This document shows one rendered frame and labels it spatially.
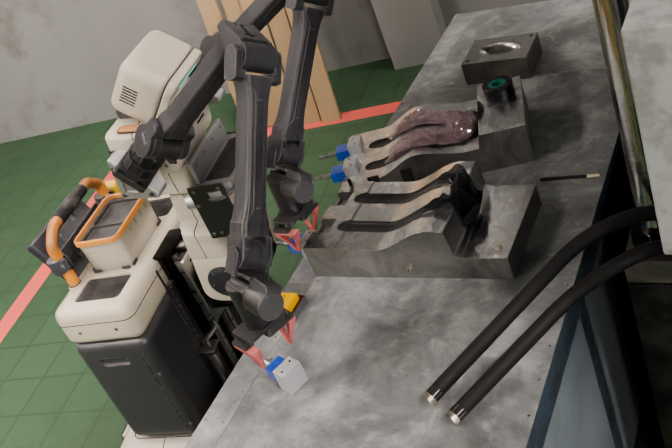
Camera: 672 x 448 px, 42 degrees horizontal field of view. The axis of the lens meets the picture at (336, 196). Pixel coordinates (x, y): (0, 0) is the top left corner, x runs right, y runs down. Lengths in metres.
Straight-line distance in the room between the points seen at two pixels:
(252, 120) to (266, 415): 0.60
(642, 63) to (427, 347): 0.81
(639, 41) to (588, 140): 1.05
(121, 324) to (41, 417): 1.30
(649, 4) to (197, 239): 1.41
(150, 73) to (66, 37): 3.60
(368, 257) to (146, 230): 0.80
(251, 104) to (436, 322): 0.60
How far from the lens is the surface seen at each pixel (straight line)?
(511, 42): 2.73
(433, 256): 1.95
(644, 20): 1.28
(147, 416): 2.70
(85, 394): 3.64
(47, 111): 6.10
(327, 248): 2.06
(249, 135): 1.70
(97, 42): 5.63
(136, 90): 2.15
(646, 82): 1.30
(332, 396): 1.83
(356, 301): 2.02
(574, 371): 1.97
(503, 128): 2.22
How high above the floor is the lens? 2.03
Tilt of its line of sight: 31 degrees down
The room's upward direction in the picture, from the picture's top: 23 degrees counter-clockwise
